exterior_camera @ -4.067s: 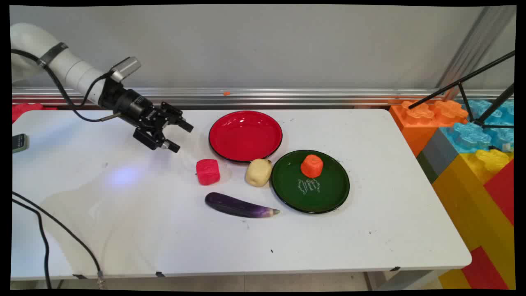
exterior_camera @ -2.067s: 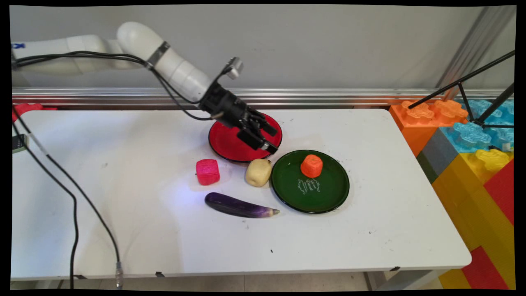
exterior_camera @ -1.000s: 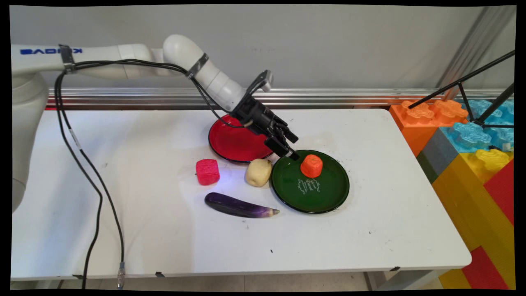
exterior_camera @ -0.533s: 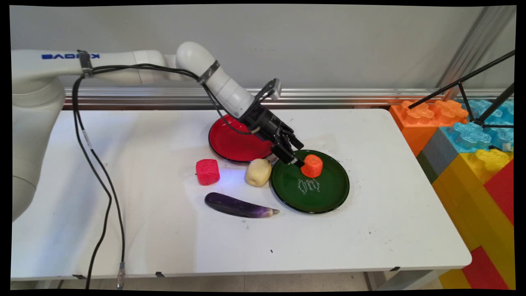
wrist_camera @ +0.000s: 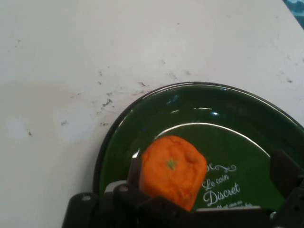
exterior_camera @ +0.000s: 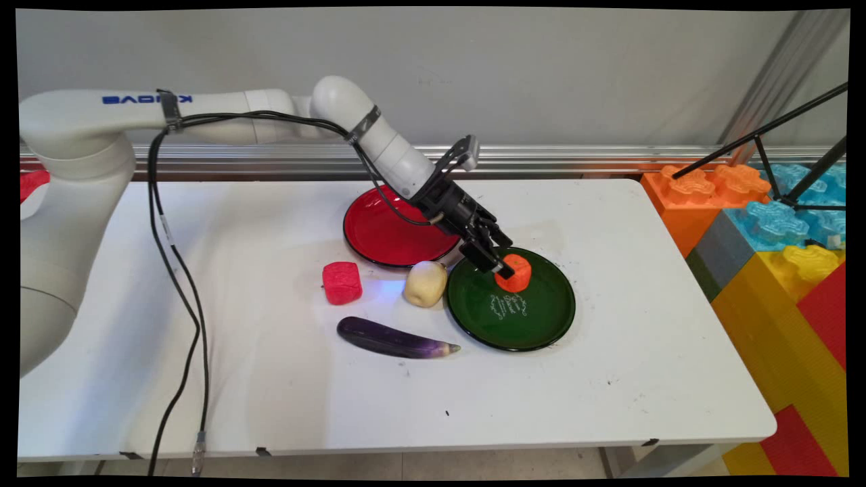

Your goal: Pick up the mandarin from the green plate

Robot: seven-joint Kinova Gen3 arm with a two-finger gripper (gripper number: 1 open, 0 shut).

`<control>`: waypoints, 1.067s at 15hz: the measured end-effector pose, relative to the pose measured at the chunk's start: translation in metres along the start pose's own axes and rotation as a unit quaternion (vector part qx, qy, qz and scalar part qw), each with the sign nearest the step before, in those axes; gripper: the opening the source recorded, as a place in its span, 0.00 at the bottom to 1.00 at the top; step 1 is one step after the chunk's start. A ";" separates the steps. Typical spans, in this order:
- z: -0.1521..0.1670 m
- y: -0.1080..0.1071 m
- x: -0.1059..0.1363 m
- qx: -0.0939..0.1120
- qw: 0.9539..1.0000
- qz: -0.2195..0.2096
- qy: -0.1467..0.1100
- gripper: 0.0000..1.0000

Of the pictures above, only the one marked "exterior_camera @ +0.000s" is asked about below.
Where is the orange toy fruit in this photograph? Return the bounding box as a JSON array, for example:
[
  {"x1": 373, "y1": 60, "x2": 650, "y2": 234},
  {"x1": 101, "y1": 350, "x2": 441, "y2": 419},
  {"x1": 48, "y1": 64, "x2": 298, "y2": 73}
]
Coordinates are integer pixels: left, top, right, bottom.
[{"x1": 494, "y1": 254, "x2": 532, "y2": 294}]

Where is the red toy strawberry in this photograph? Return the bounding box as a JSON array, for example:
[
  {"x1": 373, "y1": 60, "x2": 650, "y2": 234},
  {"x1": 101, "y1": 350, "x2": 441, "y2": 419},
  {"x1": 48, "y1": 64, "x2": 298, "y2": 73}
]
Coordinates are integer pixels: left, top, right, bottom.
[{"x1": 322, "y1": 261, "x2": 363, "y2": 306}]

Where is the grey plastic building block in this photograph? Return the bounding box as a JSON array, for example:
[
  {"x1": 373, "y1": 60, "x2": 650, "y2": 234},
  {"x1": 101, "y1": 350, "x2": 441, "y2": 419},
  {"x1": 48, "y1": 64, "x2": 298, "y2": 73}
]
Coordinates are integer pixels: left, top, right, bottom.
[{"x1": 685, "y1": 211, "x2": 758, "y2": 303}]

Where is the black cable with metal connector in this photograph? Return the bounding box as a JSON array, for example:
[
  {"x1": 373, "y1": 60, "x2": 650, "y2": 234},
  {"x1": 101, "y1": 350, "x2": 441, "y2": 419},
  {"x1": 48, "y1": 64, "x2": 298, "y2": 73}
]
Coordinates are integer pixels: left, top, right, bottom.
[{"x1": 156, "y1": 203, "x2": 212, "y2": 476}]

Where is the green round plate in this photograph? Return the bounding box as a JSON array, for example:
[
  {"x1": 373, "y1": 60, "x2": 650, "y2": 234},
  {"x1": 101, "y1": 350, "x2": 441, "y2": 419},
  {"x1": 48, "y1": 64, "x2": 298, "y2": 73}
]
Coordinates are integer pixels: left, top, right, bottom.
[{"x1": 447, "y1": 247, "x2": 577, "y2": 352}]

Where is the red round plate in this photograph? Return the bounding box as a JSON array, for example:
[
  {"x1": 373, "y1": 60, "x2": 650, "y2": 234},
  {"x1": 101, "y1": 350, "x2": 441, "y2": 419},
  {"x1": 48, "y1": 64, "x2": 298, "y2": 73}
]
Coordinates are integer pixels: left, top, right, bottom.
[{"x1": 343, "y1": 184, "x2": 464, "y2": 269}]

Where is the blue plastic building block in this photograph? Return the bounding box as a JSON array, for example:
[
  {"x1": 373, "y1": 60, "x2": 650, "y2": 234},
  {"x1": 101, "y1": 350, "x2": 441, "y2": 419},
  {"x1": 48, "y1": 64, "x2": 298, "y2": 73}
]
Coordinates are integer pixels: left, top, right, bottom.
[{"x1": 724, "y1": 162, "x2": 848, "y2": 252}]

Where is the black tripod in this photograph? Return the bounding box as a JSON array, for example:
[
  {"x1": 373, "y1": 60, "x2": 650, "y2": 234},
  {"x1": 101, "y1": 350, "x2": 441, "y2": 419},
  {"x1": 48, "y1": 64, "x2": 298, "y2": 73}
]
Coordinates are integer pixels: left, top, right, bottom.
[{"x1": 673, "y1": 81, "x2": 848, "y2": 212}]

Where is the cream toy potato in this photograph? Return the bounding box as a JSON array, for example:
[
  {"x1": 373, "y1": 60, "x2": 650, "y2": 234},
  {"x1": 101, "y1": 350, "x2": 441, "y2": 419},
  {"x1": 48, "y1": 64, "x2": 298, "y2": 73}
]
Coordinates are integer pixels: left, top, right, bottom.
[{"x1": 404, "y1": 261, "x2": 449, "y2": 308}]

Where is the aluminium wall rail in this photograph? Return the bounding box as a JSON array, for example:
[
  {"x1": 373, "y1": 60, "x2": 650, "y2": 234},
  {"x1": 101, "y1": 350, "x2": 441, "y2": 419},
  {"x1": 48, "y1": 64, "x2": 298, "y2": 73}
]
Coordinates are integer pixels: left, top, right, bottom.
[{"x1": 19, "y1": 142, "x2": 846, "y2": 181}]

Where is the orange plastic building block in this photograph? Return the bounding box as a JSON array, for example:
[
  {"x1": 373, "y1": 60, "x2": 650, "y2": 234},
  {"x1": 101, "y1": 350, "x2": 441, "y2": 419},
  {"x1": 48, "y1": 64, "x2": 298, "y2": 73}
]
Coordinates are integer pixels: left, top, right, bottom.
[{"x1": 641, "y1": 164, "x2": 772, "y2": 259}]

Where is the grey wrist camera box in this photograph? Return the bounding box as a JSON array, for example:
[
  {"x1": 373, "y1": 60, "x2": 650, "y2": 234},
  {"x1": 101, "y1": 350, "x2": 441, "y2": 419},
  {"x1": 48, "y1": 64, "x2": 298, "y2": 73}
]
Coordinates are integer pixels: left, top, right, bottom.
[{"x1": 436, "y1": 134, "x2": 482, "y2": 180}]

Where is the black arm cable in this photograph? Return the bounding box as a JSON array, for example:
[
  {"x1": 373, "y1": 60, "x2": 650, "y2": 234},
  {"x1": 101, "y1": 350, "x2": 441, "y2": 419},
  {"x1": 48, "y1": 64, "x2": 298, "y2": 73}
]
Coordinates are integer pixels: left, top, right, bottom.
[{"x1": 145, "y1": 108, "x2": 439, "y2": 478}]

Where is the purple toy eggplant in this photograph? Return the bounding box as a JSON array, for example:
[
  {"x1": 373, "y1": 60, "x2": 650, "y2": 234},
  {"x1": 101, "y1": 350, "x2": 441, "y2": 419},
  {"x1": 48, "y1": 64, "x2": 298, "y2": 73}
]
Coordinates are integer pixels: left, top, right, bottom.
[{"x1": 337, "y1": 316, "x2": 461, "y2": 359}]

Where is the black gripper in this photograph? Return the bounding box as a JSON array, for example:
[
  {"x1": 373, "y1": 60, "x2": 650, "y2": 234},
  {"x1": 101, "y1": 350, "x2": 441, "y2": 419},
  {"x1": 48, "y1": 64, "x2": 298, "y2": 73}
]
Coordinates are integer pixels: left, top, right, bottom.
[{"x1": 410, "y1": 173, "x2": 514, "y2": 275}]

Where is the yellow plastic building block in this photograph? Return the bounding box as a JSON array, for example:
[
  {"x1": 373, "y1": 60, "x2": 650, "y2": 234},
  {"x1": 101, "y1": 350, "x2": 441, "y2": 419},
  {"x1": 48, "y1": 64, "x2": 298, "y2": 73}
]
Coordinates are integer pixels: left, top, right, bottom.
[{"x1": 710, "y1": 243, "x2": 848, "y2": 478}]

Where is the red textured object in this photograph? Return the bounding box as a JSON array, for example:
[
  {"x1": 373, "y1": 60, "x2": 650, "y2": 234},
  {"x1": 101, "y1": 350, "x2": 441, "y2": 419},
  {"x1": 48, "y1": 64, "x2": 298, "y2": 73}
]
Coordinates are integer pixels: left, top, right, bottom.
[{"x1": 20, "y1": 169, "x2": 52, "y2": 204}]

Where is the white table leg frame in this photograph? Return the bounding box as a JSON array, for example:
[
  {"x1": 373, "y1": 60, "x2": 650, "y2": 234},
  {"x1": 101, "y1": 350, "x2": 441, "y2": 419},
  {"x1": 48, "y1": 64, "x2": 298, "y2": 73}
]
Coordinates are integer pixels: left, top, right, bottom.
[{"x1": 599, "y1": 443, "x2": 738, "y2": 479}]

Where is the red plastic building block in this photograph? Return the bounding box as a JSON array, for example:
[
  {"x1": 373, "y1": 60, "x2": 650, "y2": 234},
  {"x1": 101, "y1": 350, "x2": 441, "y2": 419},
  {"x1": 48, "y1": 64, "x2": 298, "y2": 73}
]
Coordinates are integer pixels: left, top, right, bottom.
[
  {"x1": 797, "y1": 262, "x2": 848, "y2": 371},
  {"x1": 759, "y1": 404, "x2": 840, "y2": 478}
]

